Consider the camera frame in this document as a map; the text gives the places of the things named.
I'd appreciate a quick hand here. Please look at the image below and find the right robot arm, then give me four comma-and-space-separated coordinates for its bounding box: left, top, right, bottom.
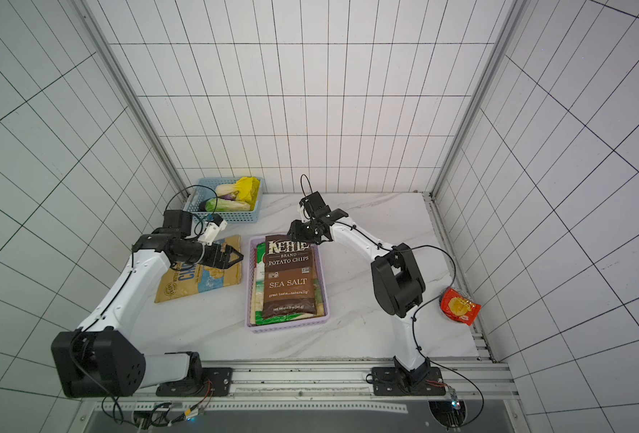
288, 201, 429, 388

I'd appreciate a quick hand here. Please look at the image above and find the small red snack packet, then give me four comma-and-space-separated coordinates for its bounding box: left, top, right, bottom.
440, 287, 482, 326

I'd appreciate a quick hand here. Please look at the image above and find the white radish toy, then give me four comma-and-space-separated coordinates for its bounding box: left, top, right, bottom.
215, 183, 239, 200

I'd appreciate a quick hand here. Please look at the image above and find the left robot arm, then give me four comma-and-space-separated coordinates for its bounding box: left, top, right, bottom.
51, 230, 244, 398

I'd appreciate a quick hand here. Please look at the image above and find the brown Kettle sea salt bag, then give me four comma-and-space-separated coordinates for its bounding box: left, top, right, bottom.
261, 235, 317, 320

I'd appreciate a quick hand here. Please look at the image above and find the yellow lettuce toy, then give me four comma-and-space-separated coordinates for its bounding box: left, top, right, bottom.
234, 177, 261, 211

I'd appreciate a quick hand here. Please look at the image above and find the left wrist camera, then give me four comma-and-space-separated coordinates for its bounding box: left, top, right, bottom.
198, 213, 227, 245

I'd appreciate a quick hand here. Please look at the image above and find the green Chuba cassava chips bag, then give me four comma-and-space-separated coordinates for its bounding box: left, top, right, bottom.
255, 241, 322, 325

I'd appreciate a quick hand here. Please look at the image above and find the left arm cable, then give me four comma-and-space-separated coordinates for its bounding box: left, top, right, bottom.
164, 184, 220, 218

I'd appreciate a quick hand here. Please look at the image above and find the aluminium rail frame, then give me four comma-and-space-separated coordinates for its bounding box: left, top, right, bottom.
71, 336, 529, 432

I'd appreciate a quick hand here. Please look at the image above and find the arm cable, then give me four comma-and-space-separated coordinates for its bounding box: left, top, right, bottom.
408, 244, 486, 429
164, 184, 220, 218

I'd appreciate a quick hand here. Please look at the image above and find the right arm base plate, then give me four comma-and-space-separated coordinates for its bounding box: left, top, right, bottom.
366, 360, 448, 397

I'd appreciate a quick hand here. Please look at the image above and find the blue salt chips bag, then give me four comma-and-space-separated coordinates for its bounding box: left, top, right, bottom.
155, 262, 243, 303

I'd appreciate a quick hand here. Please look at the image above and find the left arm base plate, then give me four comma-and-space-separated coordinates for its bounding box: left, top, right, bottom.
156, 352, 233, 398

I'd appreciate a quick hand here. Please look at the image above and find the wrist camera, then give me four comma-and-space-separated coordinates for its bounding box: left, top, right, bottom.
198, 213, 227, 245
299, 191, 331, 220

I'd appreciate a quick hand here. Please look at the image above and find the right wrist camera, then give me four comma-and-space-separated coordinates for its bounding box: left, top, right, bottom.
299, 191, 331, 220

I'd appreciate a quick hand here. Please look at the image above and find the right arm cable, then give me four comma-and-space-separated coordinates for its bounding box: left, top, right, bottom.
408, 244, 486, 429

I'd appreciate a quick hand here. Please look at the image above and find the purple plastic basket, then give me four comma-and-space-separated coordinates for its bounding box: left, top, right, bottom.
245, 235, 331, 333

